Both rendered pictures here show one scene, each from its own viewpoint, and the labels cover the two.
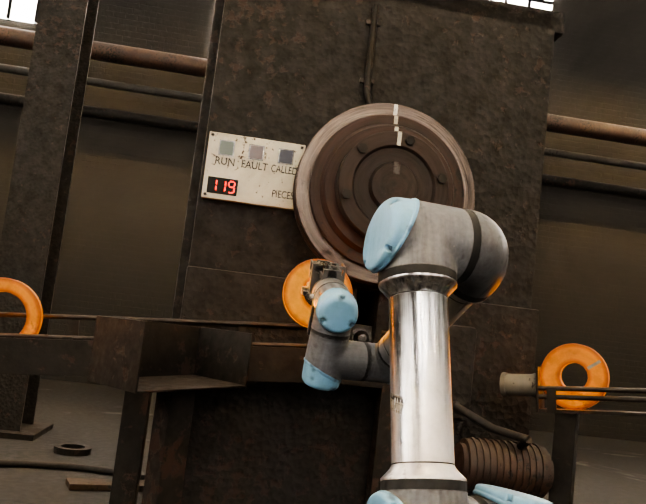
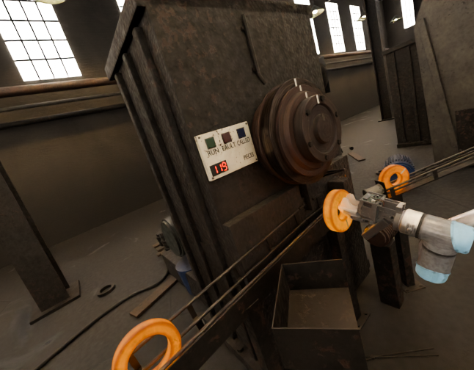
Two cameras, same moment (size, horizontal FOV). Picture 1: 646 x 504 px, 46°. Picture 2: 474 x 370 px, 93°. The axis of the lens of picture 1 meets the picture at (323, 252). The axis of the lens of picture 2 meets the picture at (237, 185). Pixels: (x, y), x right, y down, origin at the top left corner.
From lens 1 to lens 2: 143 cm
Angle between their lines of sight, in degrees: 33
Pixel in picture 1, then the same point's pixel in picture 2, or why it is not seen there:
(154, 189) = (37, 154)
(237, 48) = (180, 68)
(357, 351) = not seen: hidden behind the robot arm
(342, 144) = (289, 114)
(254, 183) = (233, 157)
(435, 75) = (279, 55)
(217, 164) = (210, 156)
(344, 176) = (306, 133)
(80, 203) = not seen: hidden behind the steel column
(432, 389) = not seen: outside the picture
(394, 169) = (323, 118)
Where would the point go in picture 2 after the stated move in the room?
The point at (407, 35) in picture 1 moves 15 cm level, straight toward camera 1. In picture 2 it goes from (260, 33) to (279, 14)
